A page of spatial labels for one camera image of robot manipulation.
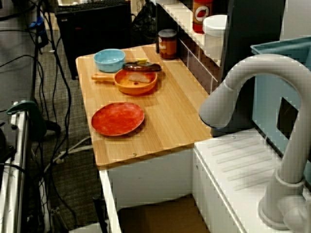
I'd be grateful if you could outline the red round plate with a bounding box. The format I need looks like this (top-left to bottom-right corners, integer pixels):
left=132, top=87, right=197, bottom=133
left=91, top=102, right=145, bottom=137

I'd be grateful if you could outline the brown glass lid yellow knob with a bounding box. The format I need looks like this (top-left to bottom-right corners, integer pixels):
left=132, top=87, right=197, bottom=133
left=122, top=57, right=162, bottom=73

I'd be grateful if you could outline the orange toy frying pan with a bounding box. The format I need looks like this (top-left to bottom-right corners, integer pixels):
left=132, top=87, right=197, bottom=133
left=91, top=68, right=158, bottom=96

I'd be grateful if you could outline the pink toy food piece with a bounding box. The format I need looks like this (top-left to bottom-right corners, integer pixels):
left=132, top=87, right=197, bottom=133
left=128, top=73, right=150, bottom=83

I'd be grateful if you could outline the brown beans can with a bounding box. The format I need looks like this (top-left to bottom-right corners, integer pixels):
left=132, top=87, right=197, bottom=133
left=157, top=29, right=178, bottom=60

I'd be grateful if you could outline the light blue bowl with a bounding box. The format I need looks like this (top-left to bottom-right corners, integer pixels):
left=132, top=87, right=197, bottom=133
left=93, top=48, right=126, bottom=73

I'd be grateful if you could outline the black mesh basket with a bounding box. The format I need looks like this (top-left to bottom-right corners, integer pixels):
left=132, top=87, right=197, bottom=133
left=132, top=3, right=157, bottom=44

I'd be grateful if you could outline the white toy sink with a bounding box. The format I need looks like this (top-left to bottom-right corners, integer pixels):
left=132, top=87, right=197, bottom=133
left=193, top=128, right=311, bottom=233

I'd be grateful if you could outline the white plastic cup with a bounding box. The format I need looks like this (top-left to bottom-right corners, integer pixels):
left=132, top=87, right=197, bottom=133
left=202, top=15, right=228, bottom=59

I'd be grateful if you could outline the black cabinet panel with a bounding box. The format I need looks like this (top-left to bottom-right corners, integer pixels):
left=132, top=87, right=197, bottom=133
left=218, top=0, right=285, bottom=136

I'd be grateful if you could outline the green power drill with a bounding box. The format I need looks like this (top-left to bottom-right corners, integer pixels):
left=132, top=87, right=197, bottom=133
left=6, top=100, right=47, bottom=141

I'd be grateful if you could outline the grey toy faucet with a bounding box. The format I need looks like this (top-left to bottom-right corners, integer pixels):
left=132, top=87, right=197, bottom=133
left=198, top=53, right=311, bottom=231

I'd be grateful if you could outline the blue plastic clip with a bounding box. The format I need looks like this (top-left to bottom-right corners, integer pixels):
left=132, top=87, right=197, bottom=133
left=29, top=16, right=47, bottom=47

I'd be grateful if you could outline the white floor cable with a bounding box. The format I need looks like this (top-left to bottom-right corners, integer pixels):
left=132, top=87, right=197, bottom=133
left=43, top=135, right=94, bottom=173

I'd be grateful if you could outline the long black hanging cable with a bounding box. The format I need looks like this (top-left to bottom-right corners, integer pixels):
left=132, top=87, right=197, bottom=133
left=46, top=12, right=72, bottom=153

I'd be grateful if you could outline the aluminium frame rail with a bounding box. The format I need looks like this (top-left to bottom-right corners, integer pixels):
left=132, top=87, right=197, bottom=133
left=0, top=101, right=32, bottom=233

